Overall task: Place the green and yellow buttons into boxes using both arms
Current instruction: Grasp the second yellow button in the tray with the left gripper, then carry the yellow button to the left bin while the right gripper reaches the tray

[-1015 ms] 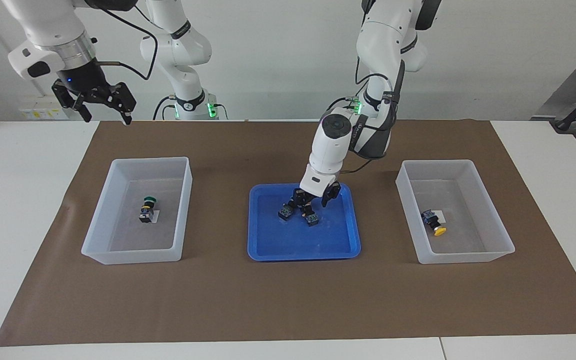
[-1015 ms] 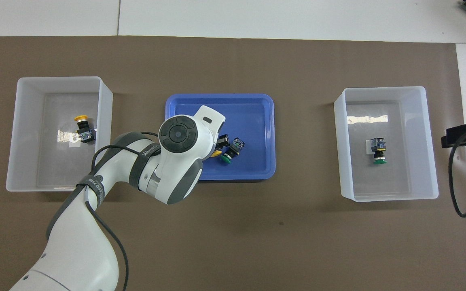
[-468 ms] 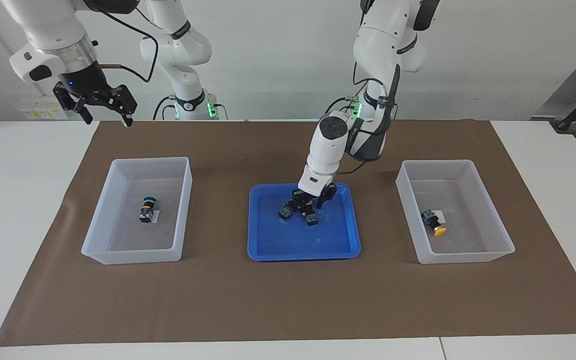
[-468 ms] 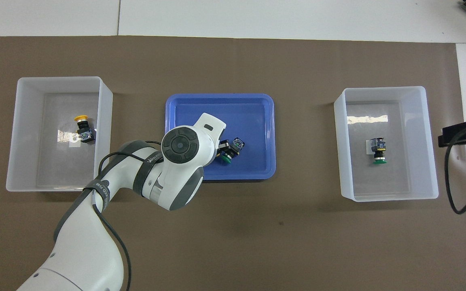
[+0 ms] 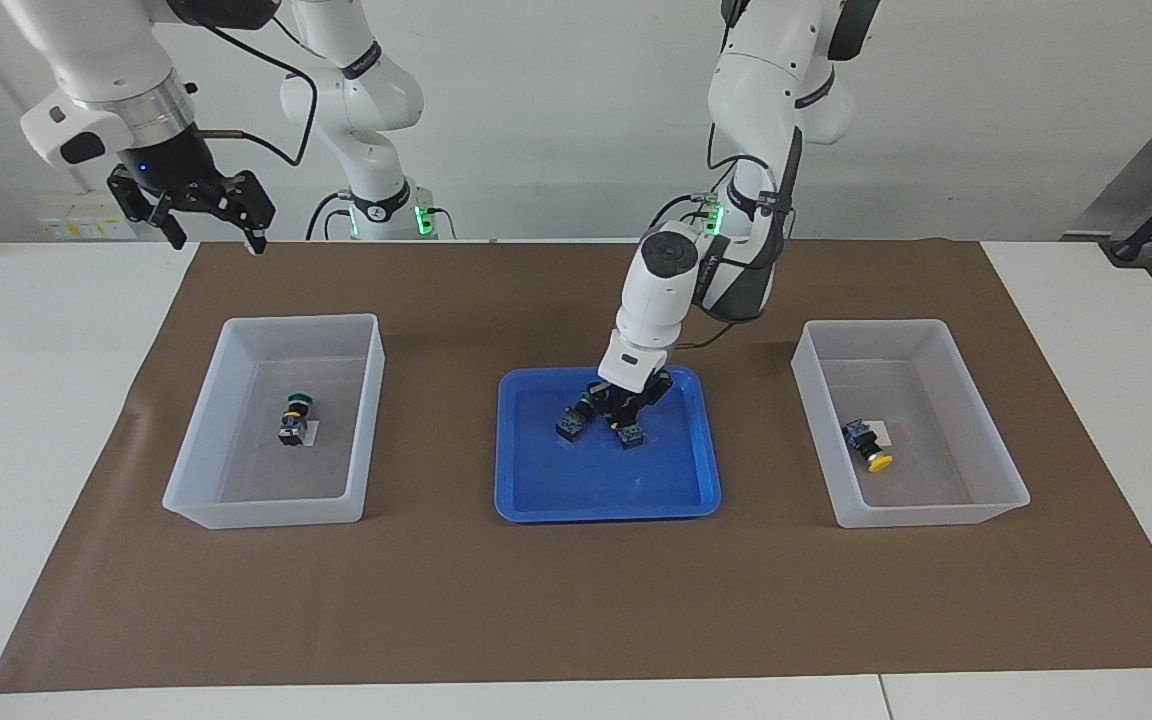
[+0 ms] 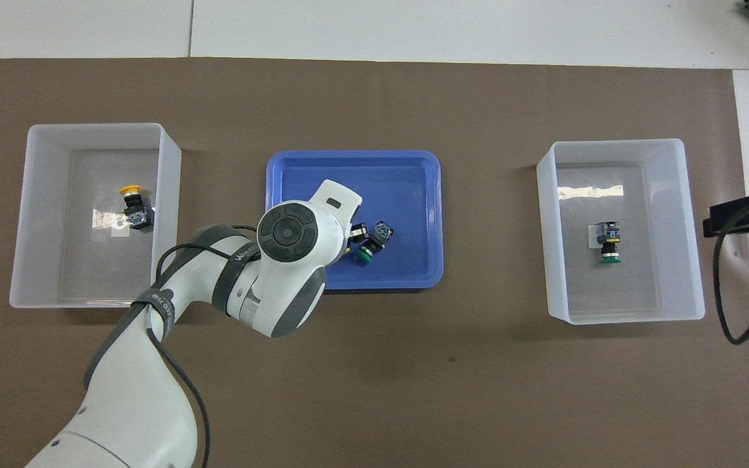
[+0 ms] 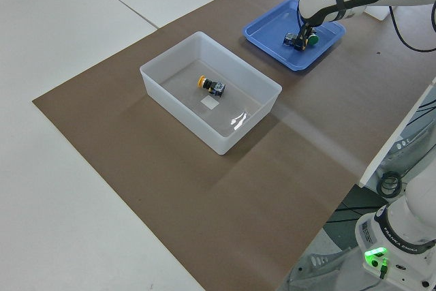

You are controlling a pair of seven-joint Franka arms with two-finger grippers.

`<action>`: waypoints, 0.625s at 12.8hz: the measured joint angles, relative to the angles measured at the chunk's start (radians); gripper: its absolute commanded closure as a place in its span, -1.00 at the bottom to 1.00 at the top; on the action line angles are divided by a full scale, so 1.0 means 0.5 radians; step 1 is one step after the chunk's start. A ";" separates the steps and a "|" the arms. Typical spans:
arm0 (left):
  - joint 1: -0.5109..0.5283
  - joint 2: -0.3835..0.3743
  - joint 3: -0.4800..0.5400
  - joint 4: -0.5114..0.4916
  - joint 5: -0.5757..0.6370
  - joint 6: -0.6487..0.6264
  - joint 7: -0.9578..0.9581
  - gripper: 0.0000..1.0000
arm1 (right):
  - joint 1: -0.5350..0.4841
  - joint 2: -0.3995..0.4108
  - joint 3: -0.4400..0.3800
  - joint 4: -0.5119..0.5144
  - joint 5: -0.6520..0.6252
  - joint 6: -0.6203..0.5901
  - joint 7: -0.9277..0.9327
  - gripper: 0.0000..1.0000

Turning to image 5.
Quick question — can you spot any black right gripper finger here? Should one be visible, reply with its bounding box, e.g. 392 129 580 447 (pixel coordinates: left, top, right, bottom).
219 171 278 257
106 164 189 252

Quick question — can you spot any green push button switch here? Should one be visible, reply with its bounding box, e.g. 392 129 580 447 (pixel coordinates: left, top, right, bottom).
554 400 597 443
277 392 315 447

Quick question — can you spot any blue plastic tray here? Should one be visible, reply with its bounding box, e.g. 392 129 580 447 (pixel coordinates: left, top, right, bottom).
493 364 724 524

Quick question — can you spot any brown paper table mat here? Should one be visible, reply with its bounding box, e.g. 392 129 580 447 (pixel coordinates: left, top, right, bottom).
0 238 1152 693

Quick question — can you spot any translucent white plastic box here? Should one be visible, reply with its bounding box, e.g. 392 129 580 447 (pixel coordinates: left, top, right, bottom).
162 313 386 530
791 319 1031 529

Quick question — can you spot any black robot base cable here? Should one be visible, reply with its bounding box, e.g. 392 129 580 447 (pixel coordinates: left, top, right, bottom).
304 188 357 242
645 188 729 239

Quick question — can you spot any white wall socket strip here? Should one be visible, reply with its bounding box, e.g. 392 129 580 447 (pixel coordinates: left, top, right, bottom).
36 195 132 242

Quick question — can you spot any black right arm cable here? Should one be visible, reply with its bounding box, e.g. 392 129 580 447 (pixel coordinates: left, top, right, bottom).
191 20 319 167

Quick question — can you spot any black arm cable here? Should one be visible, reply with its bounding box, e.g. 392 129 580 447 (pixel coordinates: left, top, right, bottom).
676 125 805 353
191 20 319 167

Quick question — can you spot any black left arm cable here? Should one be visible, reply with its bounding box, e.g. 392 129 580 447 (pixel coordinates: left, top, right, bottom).
676 125 805 353

